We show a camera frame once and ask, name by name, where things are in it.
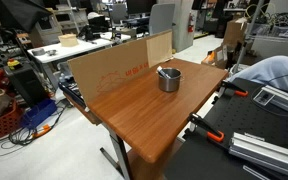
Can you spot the black perforated breadboard table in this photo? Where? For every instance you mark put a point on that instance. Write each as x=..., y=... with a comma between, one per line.
x=244, y=116

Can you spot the stainless steel pot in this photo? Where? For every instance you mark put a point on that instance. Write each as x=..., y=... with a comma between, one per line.
x=169, y=84

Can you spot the tall brown cardboard box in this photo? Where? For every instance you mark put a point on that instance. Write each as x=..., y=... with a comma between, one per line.
x=234, y=31

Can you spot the yellow and red emergency button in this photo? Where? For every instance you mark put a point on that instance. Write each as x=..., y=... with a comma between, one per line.
x=14, y=63

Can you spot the silver extrusion with black switch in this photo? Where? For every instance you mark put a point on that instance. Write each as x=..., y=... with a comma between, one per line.
x=284, y=98

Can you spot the black equipment cabinet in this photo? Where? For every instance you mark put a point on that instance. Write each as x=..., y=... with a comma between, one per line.
x=25, y=83

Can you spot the white work table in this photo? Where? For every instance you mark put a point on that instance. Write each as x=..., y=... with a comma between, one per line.
x=74, y=48

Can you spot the red plastic basket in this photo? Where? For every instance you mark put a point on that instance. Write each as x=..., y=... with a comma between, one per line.
x=4, y=125

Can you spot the light wooden box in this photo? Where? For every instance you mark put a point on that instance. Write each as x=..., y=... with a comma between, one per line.
x=68, y=40

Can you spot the small metal bowl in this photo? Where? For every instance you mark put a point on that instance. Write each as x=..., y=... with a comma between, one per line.
x=51, y=52

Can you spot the red fire extinguisher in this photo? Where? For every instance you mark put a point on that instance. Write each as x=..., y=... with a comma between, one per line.
x=190, y=24

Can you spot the black photo umbrella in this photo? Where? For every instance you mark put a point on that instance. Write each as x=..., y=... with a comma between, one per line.
x=20, y=13

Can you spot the blue plastic bin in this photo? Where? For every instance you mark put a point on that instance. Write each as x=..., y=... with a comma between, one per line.
x=39, y=113

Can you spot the black computer monitor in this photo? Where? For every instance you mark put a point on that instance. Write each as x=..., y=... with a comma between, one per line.
x=140, y=6

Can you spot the open cardboard box with orange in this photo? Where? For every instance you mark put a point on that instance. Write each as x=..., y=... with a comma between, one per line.
x=215, y=56

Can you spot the black marker with white cap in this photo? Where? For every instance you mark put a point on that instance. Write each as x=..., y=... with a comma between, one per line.
x=160, y=71

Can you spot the brown cardboard sheet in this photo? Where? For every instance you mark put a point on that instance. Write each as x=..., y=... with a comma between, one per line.
x=114, y=68

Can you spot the black tray under cardboard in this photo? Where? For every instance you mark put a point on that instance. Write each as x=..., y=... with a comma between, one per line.
x=72, y=91

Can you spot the grey office chair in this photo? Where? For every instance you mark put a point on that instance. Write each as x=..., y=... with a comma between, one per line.
x=161, y=18

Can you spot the grey metal table leg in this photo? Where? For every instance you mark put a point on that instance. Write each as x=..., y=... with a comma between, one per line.
x=120, y=150

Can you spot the slanted silver metal pole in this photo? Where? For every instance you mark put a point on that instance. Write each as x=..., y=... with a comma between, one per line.
x=249, y=35

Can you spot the grey tape roll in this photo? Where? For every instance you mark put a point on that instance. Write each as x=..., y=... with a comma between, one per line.
x=38, y=52

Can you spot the large silver aluminium extrusion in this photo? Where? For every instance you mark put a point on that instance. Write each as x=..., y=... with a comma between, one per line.
x=267, y=153

